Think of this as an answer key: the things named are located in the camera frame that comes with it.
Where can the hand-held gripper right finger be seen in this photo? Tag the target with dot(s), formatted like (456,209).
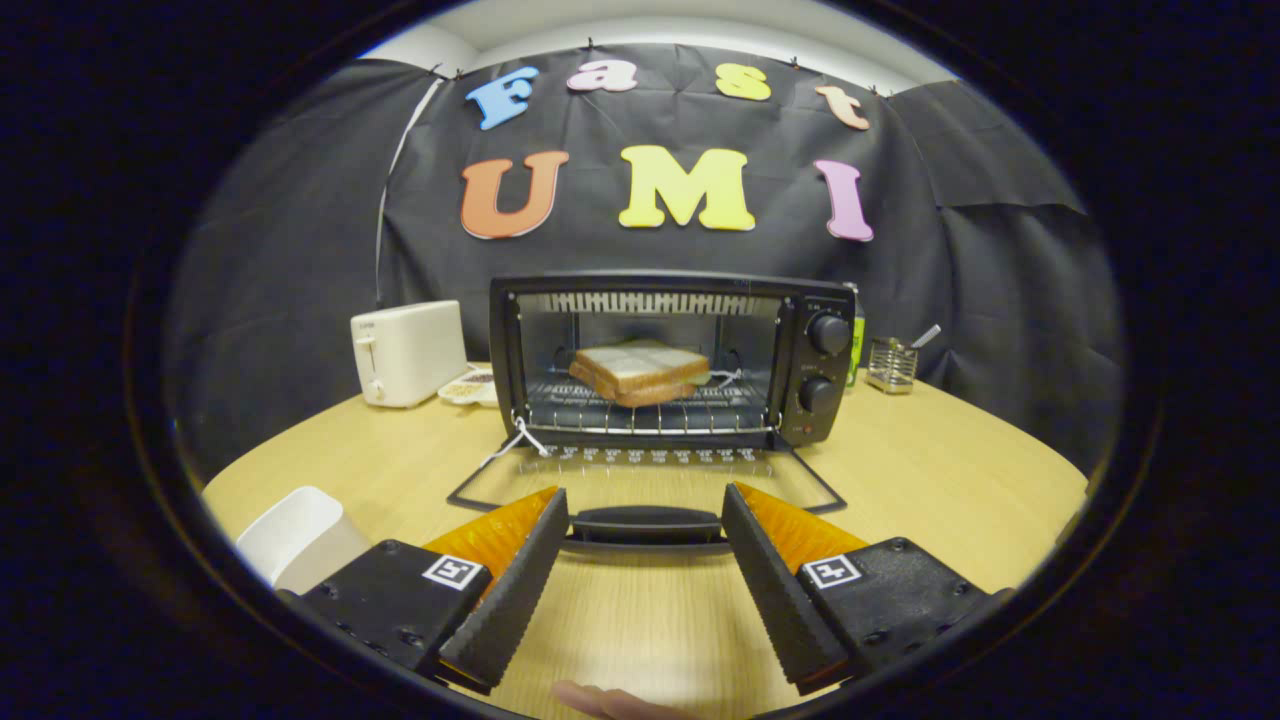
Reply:
(775,600)

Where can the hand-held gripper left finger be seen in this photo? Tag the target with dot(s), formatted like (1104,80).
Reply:
(510,600)

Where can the black toaster oven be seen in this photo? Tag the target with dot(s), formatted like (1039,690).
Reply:
(812,367)

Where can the toast sandwich with lettuce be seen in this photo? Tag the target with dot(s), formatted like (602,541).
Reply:
(640,370)

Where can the white pop-up toaster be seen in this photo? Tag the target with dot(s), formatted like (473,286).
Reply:
(410,350)

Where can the small patterned plate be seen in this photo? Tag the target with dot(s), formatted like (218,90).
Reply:
(468,388)

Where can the white plastic container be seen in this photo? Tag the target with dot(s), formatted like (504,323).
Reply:
(300,535)

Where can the green drink bottle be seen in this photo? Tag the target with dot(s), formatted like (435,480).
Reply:
(857,350)

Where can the metal spoon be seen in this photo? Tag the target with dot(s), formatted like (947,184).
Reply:
(925,336)

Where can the black backdrop cloth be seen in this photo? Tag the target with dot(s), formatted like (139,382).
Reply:
(300,250)

